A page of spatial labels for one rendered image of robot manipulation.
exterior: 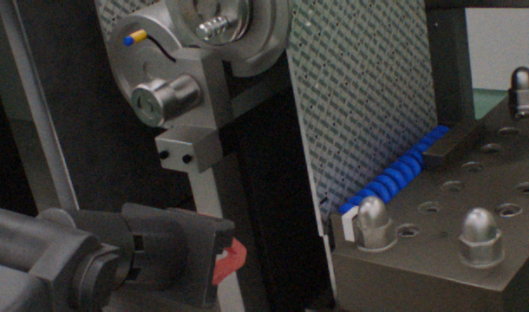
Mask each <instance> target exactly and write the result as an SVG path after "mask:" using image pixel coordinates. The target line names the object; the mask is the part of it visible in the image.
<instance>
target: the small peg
mask: <svg viewBox="0 0 529 312"><path fill-rule="evenodd" d="M227 28H228V23H227V21H226V19H225V18H224V17H223V16H217V17H215V18H213V19H212V20H210V21H207V22H205V23H202V24H201V25H199V26H198V27H197V35H198V37H199V38H200V39H201V40H203V41H205V40H208V39H210V38H211V37H214V36H216V35H218V34H220V33H222V32H224V31H226V30H227Z"/></svg>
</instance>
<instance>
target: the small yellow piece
mask: <svg viewBox="0 0 529 312"><path fill-rule="evenodd" d="M147 38H148V39H149V40H151V41H152V42H154V43H155V44H156V45H157V46H158V48H159V49H160V50H161V52H162V53H163V54H164V55H165V56H166V58H167V59H169V60H170V61H171V62H174V63H176V61H175V60H174V59H173V57H172V56H171V55H169V54H168V53H167V52H166V51H165V50H164V48H163V47H162V46H161V45H160V43H159V42H158V41H157V40H156V39H154V38H153V37H152V36H150V35H148V34H147V33H146V31H145V30H143V29H142V30H140V31H138V32H135V33H133V34H132V35H130V36H127V37H125V38H124V43H125V44H126V45H127V46H130V45H133V44H136V43H137V42H140V41H143V40H145V39H147Z"/></svg>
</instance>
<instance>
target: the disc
mask: <svg viewBox="0 0 529 312"><path fill-rule="evenodd" d="M165 3H166V7H167V11H168V14H169V16H170V18H171V20H172V22H173V25H174V27H175V28H176V30H177V32H178V33H179V35H180V37H181V39H182V40H183V41H184V43H185V44H186V46H187V47H188V48H198V49H202V48H201V47H200V46H199V45H198V44H197V43H196V42H195V41H194V40H193V39H192V38H191V37H190V35H189V34H187V32H186V30H185V29H184V27H183V25H182V24H181V22H180V20H179V17H178V15H177V13H176V10H175V8H174V4H173V0H165ZM273 7H274V20H273V26H272V31H271V35H270V37H269V40H268V42H267V43H266V44H265V46H264V47H263V48H262V49H261V50H260V51H259V52H258V53H257V54H255V55H253V56H251V57H250V58H248V59H245V61H242V62H225V61H222V64H223V68H224V72H225V75H230V76H235V77H249V76H254V75H259V74H261V73H263V72H265V71H266V70H268V69H269V68H271V67H272V66H273V65H274V64H275V63H276V62H277V61H278V59H279V57H280V56H281V55H282V54H283V52H284V50H285V48H286V45H287V43H288V41H289V37H290V33H291V22H292V8H291V0H273Z"/></svg>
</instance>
